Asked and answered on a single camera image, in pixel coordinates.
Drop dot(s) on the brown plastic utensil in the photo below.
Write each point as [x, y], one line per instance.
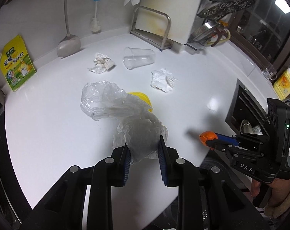
[219, 32]

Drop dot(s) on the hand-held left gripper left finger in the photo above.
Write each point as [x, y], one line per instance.
[126, 165]

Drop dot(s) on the metal spatula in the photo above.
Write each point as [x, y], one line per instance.
[68, 46]

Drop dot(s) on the yellow lid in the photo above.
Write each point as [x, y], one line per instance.
[145, 97]

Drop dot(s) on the perforated metal steamer tray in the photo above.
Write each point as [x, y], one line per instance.
[221, 7]

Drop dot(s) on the yellow detergent bottle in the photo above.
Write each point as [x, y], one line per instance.
[286, 83]

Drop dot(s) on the beige plate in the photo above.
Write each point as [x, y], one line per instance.
[246, 127]

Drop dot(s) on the white cutting board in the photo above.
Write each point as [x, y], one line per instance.
[173, 4]

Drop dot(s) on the dark window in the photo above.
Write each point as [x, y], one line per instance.
[267, 24]

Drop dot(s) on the clear plastic bag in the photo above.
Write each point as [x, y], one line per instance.
[116, 107]

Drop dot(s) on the person's right hand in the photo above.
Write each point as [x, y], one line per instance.
[287, 183]

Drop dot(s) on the blue and white bottle brush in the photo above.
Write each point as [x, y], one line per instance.
[96, 25]

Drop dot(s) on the metal dish rack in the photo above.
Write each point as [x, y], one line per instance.
[194, 46]

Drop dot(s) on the printed paper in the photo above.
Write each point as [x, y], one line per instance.
[103, 63]

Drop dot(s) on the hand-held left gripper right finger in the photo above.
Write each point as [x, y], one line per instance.
[162, 163]

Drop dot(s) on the clear plastic cup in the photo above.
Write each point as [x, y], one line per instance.
[137, 58]

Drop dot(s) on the metal cutting board rack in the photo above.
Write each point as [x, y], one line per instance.
[168, 28]

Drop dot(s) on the yellow seasoning pouch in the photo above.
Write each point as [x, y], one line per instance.
[16, 67]

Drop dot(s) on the person's right forearm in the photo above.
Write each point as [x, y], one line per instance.
[283, 206]

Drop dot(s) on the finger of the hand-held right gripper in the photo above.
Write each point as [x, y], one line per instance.
[225, 137]
[219, 145]

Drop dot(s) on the dark kitchen sink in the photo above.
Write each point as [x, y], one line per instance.
[240, 107]

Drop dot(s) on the white tissue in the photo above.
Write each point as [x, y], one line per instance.
[161, 80]

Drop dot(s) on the clear drinking glass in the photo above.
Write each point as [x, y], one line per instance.
[269, 74]

